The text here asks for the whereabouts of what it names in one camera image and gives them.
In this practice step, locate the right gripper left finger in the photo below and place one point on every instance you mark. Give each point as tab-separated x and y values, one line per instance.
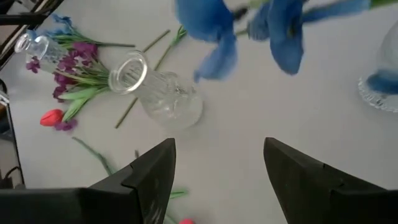
152	180

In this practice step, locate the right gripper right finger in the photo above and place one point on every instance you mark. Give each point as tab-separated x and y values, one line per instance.
298	180

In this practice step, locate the blue artificial flower bunch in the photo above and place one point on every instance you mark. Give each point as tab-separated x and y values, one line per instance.
283	40
77	39

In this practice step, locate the purple artificial flower bunch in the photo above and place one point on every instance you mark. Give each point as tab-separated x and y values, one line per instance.
77	53

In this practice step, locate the tall wide-mouth glass vase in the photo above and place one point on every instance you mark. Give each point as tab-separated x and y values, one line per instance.
168	99

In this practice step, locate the narrow-neck ribbed glass vase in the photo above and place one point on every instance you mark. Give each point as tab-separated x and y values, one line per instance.
388	49

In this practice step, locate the diamond-cut glass vase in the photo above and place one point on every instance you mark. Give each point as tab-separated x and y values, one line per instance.
46	51

